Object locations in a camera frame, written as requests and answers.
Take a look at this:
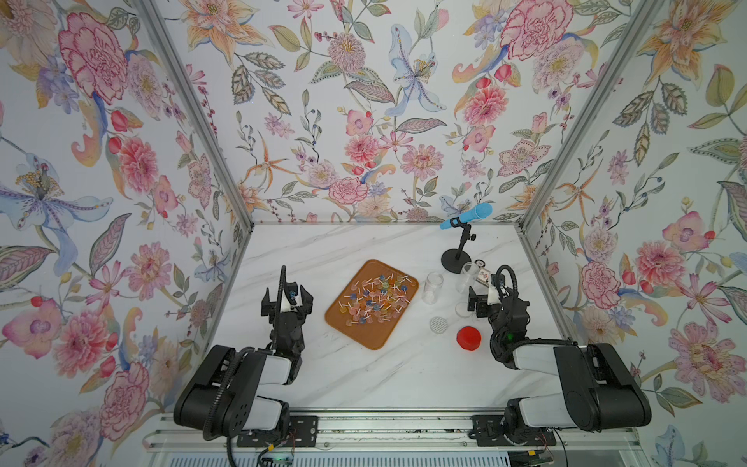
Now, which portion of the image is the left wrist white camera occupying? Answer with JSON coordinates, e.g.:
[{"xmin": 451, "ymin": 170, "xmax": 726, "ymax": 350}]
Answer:
[{"xmin": 280, "ymin": 289, "xmax": 297, "ymax": 313}]

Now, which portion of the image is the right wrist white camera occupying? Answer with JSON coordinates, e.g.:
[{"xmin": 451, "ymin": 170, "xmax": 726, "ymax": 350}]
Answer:
[{"xmin": 486, "ymin": 285, "xmax": 504, "ymax": 307}]

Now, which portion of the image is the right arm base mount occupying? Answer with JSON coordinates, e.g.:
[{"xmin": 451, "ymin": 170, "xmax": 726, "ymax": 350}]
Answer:
[{"xmin": 468, "ymin": 414, "xmax": 558, "ymax": 448}]

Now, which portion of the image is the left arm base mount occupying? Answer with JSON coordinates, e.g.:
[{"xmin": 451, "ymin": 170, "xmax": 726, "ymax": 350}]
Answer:
[{"xmin": 235, "ymin": 414, "xmax": 319, "ymax": 449}]

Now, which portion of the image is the pile of lollipop candies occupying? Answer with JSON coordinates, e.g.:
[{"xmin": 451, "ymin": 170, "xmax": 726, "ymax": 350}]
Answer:
[{"xmin": 333, "ymin": 272, "xmax": 418, "ymax": 327}]

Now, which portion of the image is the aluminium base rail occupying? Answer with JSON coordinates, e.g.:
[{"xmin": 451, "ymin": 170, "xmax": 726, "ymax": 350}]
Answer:
[{"xmin": 142, "ymin": 407, "xmax": 643, "ymax": 467}]

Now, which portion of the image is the wrist white camera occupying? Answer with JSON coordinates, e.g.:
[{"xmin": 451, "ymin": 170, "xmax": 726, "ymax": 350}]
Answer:
[
  {"xmin": 280, "ymin": 289, "xmax": 297, "ymax": 313},
  {"xmin": 486, "ymin": 285, "xmax": 504, "ymax": 307}
]

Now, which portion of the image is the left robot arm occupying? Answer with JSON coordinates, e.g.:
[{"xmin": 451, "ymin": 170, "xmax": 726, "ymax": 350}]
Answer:
[{"xmin": 173, "ymin": 282, "xmax": 313, "ymax": 442}]

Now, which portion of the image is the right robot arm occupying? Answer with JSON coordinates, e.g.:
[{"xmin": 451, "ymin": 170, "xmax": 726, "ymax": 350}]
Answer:
[{"xmin": 467, "ymin": 287, "xmax": 653, "ymax": 436}]

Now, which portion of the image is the brown wooden tray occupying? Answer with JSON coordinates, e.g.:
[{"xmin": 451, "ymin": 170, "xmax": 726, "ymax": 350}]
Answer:
[{"xmin": 325, "ymin": 260, "xmax": 419, "ymax": 350}]

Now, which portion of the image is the small keychain card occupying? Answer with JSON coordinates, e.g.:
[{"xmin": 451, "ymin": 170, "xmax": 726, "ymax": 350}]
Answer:
[{"xmin": 474, "ymin": 260, "xmax": 492, "ymax": 287}]

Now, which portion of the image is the blue microphone on stand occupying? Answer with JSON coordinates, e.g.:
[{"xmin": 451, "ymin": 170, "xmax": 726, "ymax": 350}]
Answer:
[{"xmin": 440, "ymin": 204, "xmax": 493, "ymax": 274}]

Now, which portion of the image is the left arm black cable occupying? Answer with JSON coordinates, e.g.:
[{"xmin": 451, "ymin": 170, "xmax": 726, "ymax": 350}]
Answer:
[{"xmin": 200, "ymin": 265, "xmax": 290, "ymax": 442}]

